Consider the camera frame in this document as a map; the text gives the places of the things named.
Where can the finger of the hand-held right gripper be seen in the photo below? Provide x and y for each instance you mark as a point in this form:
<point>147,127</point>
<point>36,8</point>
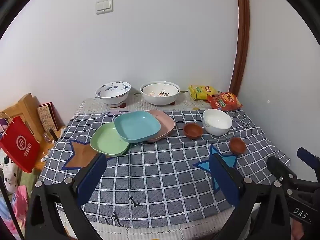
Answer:
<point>280,170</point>
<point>308,158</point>

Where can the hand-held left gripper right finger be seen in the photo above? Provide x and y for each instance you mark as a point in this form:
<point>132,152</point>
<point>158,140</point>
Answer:
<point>225,180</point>

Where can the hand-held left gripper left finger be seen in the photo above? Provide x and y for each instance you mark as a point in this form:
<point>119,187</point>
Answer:
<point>92,177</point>

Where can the small brown bowl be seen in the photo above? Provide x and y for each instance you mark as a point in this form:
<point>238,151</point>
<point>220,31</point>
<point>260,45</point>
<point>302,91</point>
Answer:
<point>193,130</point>
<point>237,145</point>

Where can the green square plate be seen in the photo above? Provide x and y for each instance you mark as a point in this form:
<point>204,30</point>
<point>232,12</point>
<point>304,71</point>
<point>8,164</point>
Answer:
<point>107,141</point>

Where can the blue square plate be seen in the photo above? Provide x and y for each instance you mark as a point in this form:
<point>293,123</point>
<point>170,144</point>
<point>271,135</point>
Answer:
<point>137,126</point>

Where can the pink square plate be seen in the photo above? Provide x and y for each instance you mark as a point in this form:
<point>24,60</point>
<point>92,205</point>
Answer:
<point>165,123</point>

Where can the plain white bowl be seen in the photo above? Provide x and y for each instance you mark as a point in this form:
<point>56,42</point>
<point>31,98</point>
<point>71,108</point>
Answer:
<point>217,122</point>

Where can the grey checkered cloth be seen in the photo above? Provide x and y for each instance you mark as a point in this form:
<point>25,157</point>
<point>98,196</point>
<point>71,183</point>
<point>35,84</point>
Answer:
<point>160,175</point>

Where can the patterned book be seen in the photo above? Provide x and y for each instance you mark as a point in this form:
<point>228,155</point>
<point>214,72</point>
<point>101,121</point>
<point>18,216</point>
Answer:
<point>47,117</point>

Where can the red paper bag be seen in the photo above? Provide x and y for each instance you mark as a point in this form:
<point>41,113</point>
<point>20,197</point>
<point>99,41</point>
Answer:
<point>21,145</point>

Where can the pink cloth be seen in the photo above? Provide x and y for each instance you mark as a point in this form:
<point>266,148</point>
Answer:
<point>18,205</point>

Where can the red snack packet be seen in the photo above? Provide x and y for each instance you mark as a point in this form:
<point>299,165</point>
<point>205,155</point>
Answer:
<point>223,101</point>

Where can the white spotted cloth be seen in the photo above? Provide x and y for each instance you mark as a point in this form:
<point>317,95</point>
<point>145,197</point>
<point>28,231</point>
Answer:
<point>8,177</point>

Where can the blue patterned white bowl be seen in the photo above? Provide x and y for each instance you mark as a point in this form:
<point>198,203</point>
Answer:
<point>113,92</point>

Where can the yellow snack packet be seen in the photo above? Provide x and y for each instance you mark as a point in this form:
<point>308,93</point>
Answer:
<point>201,92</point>

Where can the wooden chair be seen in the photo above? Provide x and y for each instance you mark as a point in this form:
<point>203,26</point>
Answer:
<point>27,105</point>

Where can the large white bowl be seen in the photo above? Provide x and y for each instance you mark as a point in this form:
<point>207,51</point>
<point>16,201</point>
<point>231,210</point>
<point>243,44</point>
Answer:
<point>160,100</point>

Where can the white bowl with orange print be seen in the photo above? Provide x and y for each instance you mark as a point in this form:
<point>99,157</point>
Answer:
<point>160,90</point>

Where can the brown wooden door frame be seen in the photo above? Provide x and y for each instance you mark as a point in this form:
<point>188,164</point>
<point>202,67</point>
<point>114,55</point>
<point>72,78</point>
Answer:
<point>242,42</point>

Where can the white light switch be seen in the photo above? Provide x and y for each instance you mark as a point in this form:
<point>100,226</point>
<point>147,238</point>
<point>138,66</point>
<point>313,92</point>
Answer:
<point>104,6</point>

